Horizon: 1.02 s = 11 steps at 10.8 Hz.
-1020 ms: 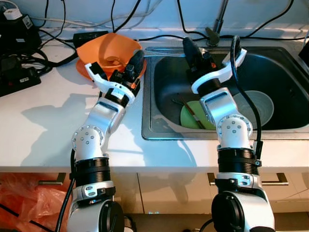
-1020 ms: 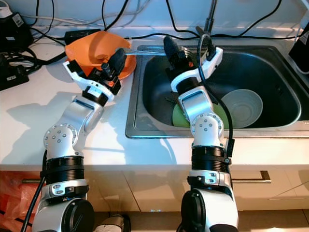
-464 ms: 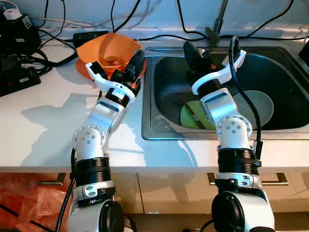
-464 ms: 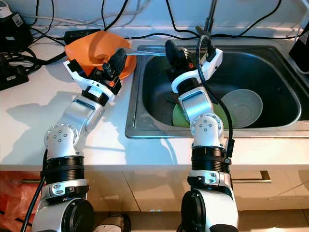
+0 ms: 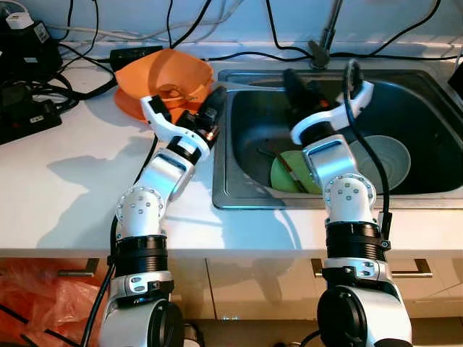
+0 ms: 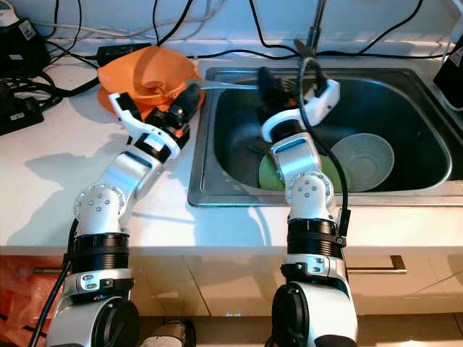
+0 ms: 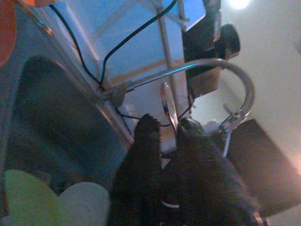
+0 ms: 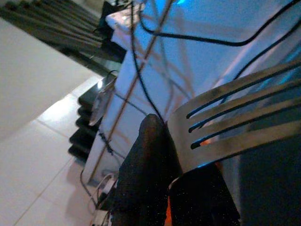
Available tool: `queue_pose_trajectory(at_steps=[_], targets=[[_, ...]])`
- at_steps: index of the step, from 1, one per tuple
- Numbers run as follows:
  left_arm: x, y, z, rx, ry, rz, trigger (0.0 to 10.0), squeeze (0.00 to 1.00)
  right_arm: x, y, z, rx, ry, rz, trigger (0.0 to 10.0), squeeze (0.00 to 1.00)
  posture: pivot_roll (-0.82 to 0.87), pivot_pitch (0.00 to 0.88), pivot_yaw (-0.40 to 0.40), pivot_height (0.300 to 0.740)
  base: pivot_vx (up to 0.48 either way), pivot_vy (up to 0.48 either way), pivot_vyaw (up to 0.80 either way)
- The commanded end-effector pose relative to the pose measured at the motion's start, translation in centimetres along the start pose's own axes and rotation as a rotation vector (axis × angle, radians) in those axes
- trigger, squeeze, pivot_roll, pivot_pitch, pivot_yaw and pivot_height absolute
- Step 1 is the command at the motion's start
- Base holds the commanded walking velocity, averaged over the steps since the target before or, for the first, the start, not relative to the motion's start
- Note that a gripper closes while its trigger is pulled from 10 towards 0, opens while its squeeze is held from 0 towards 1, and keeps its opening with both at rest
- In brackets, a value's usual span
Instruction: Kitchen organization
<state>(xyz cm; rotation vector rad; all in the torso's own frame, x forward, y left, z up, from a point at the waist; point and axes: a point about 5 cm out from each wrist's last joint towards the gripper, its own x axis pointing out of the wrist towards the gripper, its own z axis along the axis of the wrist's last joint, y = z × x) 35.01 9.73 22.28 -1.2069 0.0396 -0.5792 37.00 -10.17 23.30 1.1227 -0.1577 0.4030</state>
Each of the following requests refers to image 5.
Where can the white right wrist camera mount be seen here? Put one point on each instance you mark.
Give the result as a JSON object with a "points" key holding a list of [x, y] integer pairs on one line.
{"points": [[365, 95]]}

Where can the large black power adapter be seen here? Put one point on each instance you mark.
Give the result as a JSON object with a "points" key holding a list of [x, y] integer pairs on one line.
{"points": [[32, 54]]}

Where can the green round plate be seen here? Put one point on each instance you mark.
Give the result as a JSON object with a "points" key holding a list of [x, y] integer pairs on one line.
{"points": [[278, 181]]}

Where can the dark thin stick utensil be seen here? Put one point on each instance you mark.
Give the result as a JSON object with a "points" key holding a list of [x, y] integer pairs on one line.
{"points": [[269, 152]]}

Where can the flat black adapter brick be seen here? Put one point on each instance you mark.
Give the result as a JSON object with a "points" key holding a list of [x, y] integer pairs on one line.
{"points": [[134, 54]]}

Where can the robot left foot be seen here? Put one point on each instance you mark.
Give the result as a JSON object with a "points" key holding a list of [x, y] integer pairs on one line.
{"points": [[192, 336]]}

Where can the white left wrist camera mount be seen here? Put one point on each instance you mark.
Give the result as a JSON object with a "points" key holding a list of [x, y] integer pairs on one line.
{"points": [[170, 130]]}

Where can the stainless steel kitchen sink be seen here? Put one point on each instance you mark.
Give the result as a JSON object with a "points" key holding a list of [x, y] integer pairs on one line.
{"points": [[419, 108]]}

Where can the grey-green round bowl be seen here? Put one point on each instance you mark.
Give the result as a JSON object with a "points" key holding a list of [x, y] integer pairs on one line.
{"points": [[391, 163]]}

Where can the thin silver metal utensil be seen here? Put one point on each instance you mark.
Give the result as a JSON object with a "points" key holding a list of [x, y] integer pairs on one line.
{"points": [[253, 86]]}

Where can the orange plastic bag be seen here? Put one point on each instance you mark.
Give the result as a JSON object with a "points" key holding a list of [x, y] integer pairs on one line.
{"points": [[43, 303]]}

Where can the orange square plastic bowl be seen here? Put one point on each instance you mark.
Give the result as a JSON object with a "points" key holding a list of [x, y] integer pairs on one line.
{"points": [[155, 72]]}

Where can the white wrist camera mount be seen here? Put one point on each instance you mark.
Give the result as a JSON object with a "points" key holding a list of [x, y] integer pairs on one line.
{"points": [[170, 130], [365, 95]]}

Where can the metal sink faucet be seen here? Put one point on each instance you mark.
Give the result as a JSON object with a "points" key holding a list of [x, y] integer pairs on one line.
{"points": [[323, 52]]}

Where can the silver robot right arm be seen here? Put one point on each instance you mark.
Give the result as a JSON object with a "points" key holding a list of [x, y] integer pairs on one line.
{"points": [[333, 163]]}

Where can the cream kitchen cabinet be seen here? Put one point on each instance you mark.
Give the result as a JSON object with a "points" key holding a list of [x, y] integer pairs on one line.
{"points": [[253, 289]]}

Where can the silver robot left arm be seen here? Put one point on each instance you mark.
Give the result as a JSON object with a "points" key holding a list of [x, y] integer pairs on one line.
{"points": [[163, 173]]}

